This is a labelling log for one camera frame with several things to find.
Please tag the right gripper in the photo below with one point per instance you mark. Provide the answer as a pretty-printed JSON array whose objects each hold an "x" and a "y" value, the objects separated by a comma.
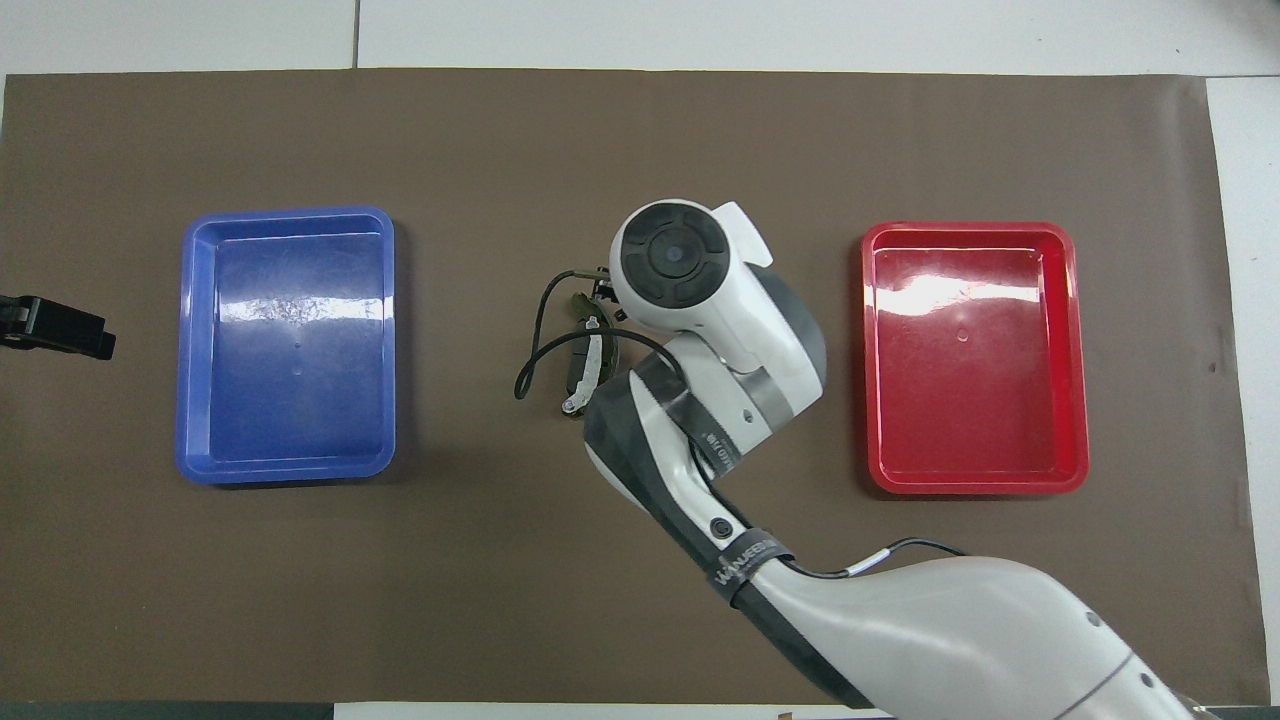
[{"x": 748, "y": 235}]

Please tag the curved brake shoe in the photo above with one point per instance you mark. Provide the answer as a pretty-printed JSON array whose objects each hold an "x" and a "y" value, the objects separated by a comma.
[{"x": 595, "y": 350}]

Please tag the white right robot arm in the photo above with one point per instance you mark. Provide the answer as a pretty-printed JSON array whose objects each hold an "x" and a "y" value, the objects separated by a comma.
[{"x": 950, "y": 640}]

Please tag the blue plastic tray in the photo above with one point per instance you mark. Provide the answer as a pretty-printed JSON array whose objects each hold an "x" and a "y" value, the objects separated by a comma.
[{"x": 290, "y": 400}]

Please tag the brown table mat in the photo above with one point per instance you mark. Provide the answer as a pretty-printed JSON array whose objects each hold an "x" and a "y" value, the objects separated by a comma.
[{"x": 400, "y": 600}]

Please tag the red plastic tray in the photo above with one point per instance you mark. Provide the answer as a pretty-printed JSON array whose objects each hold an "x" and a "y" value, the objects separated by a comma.
[{"x": 970, "y": 400}]

